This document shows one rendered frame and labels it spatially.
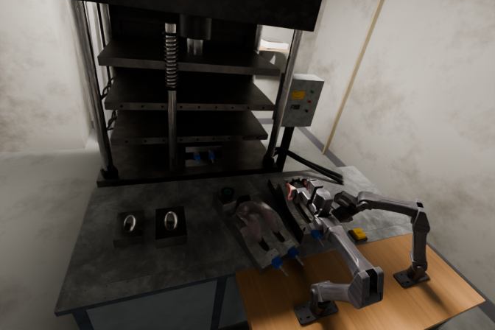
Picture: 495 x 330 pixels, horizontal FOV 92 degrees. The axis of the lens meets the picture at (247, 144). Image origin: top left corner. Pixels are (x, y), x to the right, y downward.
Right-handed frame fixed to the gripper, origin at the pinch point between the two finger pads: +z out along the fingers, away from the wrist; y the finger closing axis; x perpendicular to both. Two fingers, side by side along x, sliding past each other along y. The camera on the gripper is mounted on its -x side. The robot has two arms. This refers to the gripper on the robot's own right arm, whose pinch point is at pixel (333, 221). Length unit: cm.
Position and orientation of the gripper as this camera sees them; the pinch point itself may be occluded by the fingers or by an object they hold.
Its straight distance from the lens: 148.0
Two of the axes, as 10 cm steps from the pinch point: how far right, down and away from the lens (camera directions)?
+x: 1.8, 7.9, -5.8
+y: -9.2, -0.6, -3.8
